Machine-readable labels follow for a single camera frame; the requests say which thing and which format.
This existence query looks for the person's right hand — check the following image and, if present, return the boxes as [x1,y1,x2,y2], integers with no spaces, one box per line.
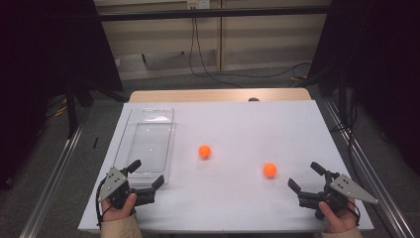
[318,197,361,234]

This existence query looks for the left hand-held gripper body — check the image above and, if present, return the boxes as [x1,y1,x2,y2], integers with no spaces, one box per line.
[97,167,157,210]

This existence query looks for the black metal stand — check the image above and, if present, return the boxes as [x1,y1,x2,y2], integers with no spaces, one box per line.
[63,78,130,140]

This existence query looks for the yellow floor cable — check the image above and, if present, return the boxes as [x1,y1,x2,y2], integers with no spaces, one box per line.
[46,95,68,118]

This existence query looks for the black horizontal bar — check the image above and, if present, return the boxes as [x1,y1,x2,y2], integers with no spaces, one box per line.
[98,5,331,23]

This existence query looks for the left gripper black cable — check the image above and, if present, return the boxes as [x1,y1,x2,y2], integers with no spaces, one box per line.
[95,179,110,229]

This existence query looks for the black wall cable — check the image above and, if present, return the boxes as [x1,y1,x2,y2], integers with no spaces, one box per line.
[193,18,313,79]
[187,18,246,89]

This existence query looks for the white table cover sheet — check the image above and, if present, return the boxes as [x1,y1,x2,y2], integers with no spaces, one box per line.
[77,100,374,232]

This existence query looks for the white wall outlet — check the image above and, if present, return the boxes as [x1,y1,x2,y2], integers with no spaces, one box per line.
[186,0,211,10]

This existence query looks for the beige counter cabinet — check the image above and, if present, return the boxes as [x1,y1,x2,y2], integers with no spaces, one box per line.
[93,0,331,81]

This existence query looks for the person's left hand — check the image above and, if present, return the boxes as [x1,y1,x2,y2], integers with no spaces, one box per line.
[100,192,138,222]

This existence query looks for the clear plastic container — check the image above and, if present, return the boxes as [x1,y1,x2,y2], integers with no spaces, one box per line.
[112,107,176,190]

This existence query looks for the black floor cable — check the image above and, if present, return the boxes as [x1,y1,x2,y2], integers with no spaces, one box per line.
[330,88,361,186]

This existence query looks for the orange ball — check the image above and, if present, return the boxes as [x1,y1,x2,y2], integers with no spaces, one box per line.
[198,144,212,160]
[262,163,278,179]

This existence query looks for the black curtain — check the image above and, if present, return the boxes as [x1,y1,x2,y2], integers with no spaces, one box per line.
[308,0,420,177]
[0,0,125,191]

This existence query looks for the aluminium floor rail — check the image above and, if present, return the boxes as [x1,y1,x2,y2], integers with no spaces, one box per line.
[323,98,415,238]
[19,122,85,238]

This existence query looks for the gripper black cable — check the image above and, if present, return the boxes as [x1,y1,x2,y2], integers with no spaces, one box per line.
[95,179,110,229]
[346,199,362,227]

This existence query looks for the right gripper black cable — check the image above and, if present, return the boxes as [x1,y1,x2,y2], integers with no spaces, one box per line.
[346,199,362,227]

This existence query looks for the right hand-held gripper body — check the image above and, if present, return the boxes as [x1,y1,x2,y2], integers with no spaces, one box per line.
[296,170,379,221]

